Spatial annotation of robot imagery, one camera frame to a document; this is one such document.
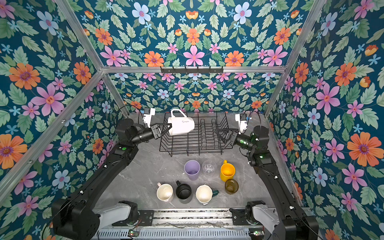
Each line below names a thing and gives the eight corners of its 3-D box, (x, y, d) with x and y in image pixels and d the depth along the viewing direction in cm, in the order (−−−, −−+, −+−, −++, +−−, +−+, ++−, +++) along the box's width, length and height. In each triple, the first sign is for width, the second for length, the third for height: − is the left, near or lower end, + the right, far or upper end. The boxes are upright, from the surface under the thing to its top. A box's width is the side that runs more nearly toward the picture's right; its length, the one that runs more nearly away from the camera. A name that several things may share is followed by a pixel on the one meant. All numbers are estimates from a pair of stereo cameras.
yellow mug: (220, 182, 87) (222, 176, 80) (219, 166, 93) (220, 159, 86) (234, 182, 87) (237, 176, 80) (232, 166, 93) (234, 159, 86)
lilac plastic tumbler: (185, 183, 87) (183, 174, 77) (186, 169, 92) (184, 160, 82) (200, 183, 87) (199, 174, 77) (200, 169, 92) (199, 160, 82)
